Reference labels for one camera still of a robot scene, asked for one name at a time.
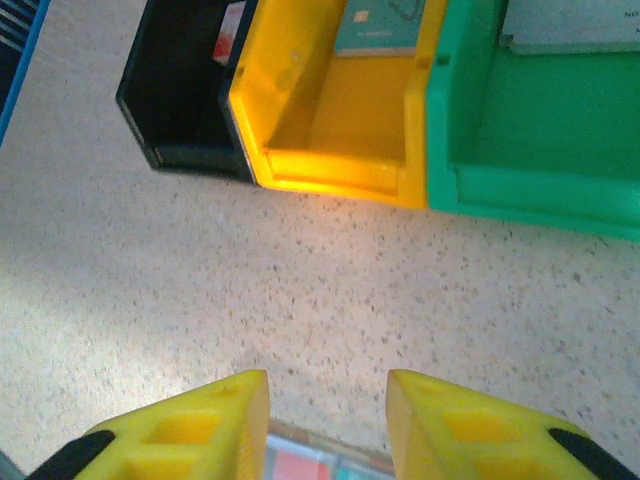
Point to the blue table edge strip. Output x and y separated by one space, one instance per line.
21 67

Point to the green plastic bin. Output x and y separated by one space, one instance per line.
550 140

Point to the yellow plastic bin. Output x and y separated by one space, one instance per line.
350 125

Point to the teal VIP card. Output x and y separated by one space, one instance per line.
362 472

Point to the grey card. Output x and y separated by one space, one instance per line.
570 25

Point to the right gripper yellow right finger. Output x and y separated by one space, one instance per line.
475 440

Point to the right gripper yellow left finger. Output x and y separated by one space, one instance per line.
190 440

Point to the red white card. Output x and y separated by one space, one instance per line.
295 466
229 35

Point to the black plastic bin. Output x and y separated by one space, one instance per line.
175 90

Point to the tan leather card holder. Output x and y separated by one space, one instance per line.
300 440

